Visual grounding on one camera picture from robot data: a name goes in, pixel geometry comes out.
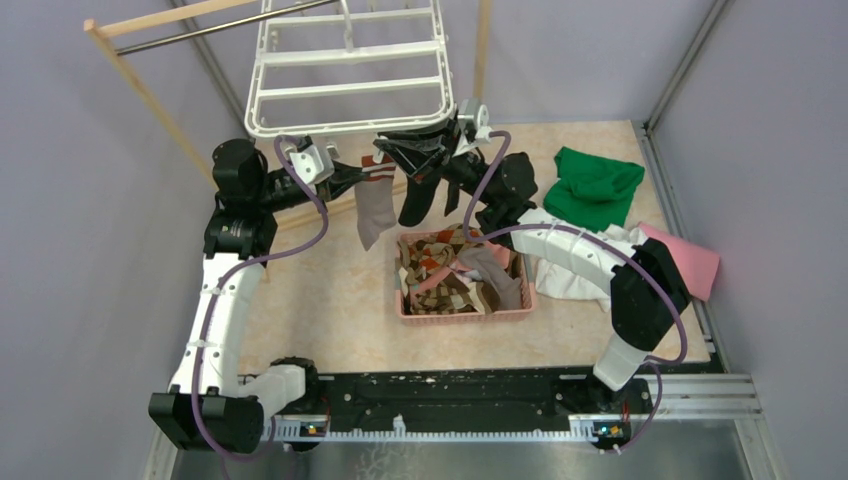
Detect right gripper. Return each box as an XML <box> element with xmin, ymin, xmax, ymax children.
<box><xmin>373</xmin><ymin>120</ymin><xmax>496</xmax><ymax>207</ymax></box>

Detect grey orange striped sock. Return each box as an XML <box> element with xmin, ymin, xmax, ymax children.
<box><xmin>354</xmin><ymin>152</ymin><xmax>397</xmax><ymax>251</ymax></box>

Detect black sock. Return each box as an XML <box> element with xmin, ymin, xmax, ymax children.
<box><xmin>444</xmin><ymin>181</ymin><xmax>462</xmax><ymax>217</ymax></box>
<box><xmin>398</xmin><ymin>176</ymin><xmax>441</xmax><ymax>227</ymax></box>

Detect white clip hanger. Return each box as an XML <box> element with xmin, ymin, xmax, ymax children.
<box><xmin>243</xmin><ymin>1</ymin><xmax>455</xmax><ymax>139</ymax></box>

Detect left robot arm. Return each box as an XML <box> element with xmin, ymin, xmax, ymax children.
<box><xmin>148</xmin><ymin>136</ymin><xmax>368</xmax><ymax>461</ymax></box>

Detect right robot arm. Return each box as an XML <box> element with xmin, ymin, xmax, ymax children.
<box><xmin>374</xmin><ymin>126</ymin><xmax>692</xmax><ymax>412</ymax></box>

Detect pink plastic basket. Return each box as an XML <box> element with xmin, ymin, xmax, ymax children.
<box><xmin>394</xmin><ymin>224</ymin><xmax>536</xmax><ymax>326</ymax></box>

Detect brown striped sock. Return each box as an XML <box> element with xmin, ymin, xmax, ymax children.
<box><xmin>409</xmin><ymin>281</ymin><xmax>500</xmax><ymax>315</ymax></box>

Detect grey cloth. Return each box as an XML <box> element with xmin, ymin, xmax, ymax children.
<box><xmin>459</xmin><ymin>246</ymin><xmax>523</xmax><ymax>310</ymax></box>

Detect metal rack rod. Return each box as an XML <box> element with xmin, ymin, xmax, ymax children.
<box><xmin>116</xmin><ymin>0</ymin><xmax>336</xmax><ymax>56</ymax></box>

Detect green cloth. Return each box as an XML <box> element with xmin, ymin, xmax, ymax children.
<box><xmin>543</xmin><ymin>147</ymin><xmax>645</xmax><ymax>232</ymax></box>

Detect white cloth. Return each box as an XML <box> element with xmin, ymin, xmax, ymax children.
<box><xmin>535</xmin><ymin>225</ymin><xmax>648</xmax><ymax>313</ymax></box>

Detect wooden drying rack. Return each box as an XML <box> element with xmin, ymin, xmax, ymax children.
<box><xmin>83</xmin><ymin>1</ymin><xmax>456</xmax><ymax>176</ymax></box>

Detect pink cloth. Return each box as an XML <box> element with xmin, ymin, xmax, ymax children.
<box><xmin>639</xmin><ymin>222</ymin><xmax>720</xmax><ymax>302</ymax></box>

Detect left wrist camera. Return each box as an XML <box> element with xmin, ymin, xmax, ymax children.
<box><xmin>289</xmin><ymin>136</ymin><xmax>335</xmax><ymax>185</ymax></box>

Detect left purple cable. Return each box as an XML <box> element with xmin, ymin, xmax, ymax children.
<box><xmin>190</xmin><ymin>134</ymin><xmax>331</xmax><ymax>480</ymax></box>

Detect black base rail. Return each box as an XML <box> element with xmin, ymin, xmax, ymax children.
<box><xmin>279</xmin><ymin>367</ymin><xmax>656</xmax><ymax>433</ymax></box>

